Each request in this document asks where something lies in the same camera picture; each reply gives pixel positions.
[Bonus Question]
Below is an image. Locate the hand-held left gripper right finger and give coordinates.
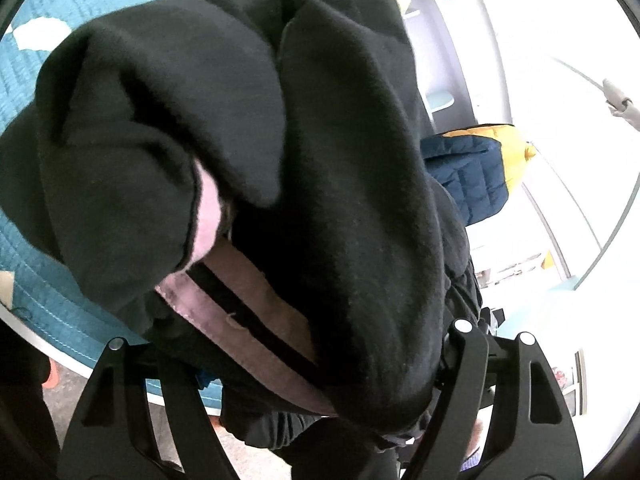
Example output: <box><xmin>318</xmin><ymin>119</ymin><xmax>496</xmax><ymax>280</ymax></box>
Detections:
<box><xmin>414</xmin><ymin>319</ymin><xmax>587</xmax><ymax>480</ymax></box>

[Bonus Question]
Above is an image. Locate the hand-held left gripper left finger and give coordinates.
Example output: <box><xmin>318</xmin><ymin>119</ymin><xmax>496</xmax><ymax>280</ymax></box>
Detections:
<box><xmin>57</xmin><ymin>337</ymin><xmax>227</xmax><ymax>480</ymax></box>

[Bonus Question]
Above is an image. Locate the black sweatshirt with pink stripes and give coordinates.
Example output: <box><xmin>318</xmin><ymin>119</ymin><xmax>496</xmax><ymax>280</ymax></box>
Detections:
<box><xmin>0</xmin><ymin>0</ymin><xmax>485</xmax><ymax>480</ymax></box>

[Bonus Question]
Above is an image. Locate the framed picture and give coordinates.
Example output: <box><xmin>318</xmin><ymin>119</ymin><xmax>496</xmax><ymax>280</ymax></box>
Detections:
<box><xmin>550</xmin><ymin>350</ymin><xmax>587</xmax><ymax>417</ymax></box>

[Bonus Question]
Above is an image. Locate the orange object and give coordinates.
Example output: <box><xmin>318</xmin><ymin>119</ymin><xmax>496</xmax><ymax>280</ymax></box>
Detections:
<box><xmin>42</xmin><ymin>357</ymin><xmax>62</xmax><ymax>390</ymax></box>

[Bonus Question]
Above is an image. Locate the navy puffer jacket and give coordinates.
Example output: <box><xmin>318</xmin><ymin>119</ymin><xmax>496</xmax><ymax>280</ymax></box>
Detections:
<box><xmin>420</xmin><ymin>124</ymin><xmax>537</xmax><ymax>227</ymax></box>

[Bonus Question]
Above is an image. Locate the white shelf unit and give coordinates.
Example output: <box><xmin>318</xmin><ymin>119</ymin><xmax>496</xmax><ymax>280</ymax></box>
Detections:
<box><xmin>400</xmin><ymin>0</ymin><xmax>508</xmax><ymax>133</ymax></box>

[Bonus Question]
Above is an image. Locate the white wall hook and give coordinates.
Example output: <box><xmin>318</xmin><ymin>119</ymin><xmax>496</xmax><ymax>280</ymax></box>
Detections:
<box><xmin>601</xmin><ymin>77</ymin><xmax>640</xmax><ymax>132</ymax></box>

